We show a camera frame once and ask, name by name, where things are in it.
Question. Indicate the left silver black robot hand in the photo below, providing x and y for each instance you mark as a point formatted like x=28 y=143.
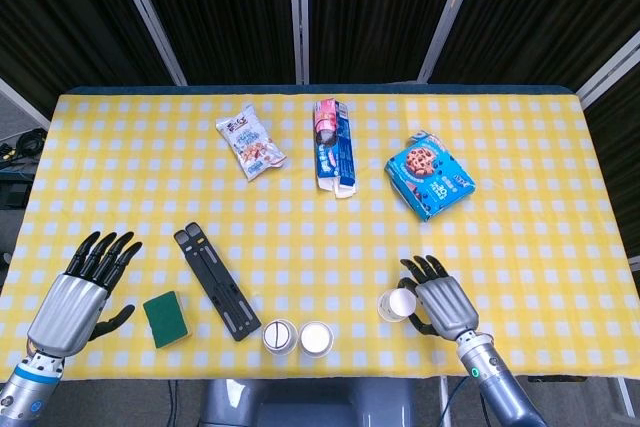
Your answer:
x=67 y=312

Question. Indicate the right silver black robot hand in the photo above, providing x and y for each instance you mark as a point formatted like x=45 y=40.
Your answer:
x=447 y=307

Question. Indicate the white floral paper cup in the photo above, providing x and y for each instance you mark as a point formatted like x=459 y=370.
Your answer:
x=397 y=303
x=316 y=338

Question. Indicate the paper cup with black line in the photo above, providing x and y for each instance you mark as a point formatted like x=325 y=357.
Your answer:
x=277 y=337

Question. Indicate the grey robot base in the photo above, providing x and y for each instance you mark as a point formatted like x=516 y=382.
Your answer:
x=320 y=404

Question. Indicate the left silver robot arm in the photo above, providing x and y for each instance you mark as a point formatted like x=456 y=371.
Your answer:
x=25 y=387

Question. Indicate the green yellow sponge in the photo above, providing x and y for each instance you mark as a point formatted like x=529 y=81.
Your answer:
x=165 y=319

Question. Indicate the blue chocolate chip cookie box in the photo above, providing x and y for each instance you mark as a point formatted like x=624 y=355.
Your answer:
x=430 y=177

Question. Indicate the black floor box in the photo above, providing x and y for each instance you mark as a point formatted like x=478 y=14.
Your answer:
x=12 y=192

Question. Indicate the yellow white checked tablecloth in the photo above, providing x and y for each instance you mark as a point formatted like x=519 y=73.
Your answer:
x=320 y=247

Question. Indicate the black folding stand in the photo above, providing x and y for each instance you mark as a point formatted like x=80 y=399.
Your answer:
x=215 y=277

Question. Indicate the blue Oreo cookie box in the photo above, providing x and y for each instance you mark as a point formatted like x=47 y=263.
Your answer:
x=332 y=152

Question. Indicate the white table leg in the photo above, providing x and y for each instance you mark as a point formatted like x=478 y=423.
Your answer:
x=625 y=397

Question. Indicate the white snack bag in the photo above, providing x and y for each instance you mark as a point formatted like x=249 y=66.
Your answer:
x=250 y=144

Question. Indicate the white partition post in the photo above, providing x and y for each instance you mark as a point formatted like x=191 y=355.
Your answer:
x=150 y=22
x=298 y=17
x=452 y=12
x=610 y=72
x=20 y=107

